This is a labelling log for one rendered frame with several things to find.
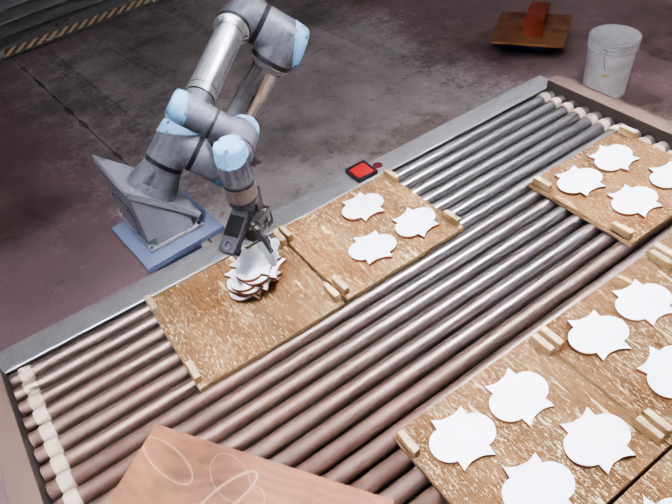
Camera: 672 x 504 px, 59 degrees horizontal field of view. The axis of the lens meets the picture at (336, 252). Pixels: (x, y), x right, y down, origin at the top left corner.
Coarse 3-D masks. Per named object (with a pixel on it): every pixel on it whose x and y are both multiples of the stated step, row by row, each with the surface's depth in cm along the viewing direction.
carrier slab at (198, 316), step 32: (288, 256) 166; (192, 288) 161; (224, 288) 160; (288, 288) 158; (320, 288) 156; (160, 320) 154; (192, 320) 153; (224, 320) 152; (256, 320) 151; (288, 320) 150; (320, 320) 150; (192, 352) 146; (224, 352) 145; (256, 352) 144
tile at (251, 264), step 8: (256, 248) 158; (240, 256) 157; (248, 256) 156; (256, 256) 156; (264, 256) 156; (280, 256) 155; (232, 264) 155; (240, 264) 154; (248, 264) 154; (256, 264) 154; (264, 264) 153; (240, 272) 152; (248, 272) 152; (256, 272) 152; (264, 272) 151; (240, 280) 151; (248, 280) 150
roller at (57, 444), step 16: (592, 128) 197; (560, 144) 193; (576, 144) 193; (544, 160) 188; (512, 176) 184; (528, 176) 186; (480, 192) 180; (496, 192) 181; (464, 208) 176; (176, 368) 145; (160, 384) 142; (176, 384) 144; (128, 400) 140; (144, 400) 141; (96, 416) 137; (112, 416) 138; (64, 432) 136; (80, 432) 135; (96, 432) 137; (48, 448) 132; (64, 448) 134
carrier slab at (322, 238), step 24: (384, 192) 182; (408, 192) 181; (312, 216) 177; (336, 216) 176; (384, 216) 174; (312, 240) 170; (336, 240) 169; (408, 240) 166; (432, 240) 165; (312, 264) 163; (336, 264) 162; (360, 264) 161; (384, 264) 160; (408, 264) 161; (336, 288) 156; (360, 288) 155
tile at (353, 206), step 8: (360, 192) 181; (352, 200) 179; (360, 200) 179; (368, 200) 178; (376, 200) 178; (344, 208) 177; (352, 208) 176; (360, 208) 176; (368, 208) 176; (376, 208) 175; (344, 216) 174; (352, 216) 174; (360, 216) 173; (368, 216) 173
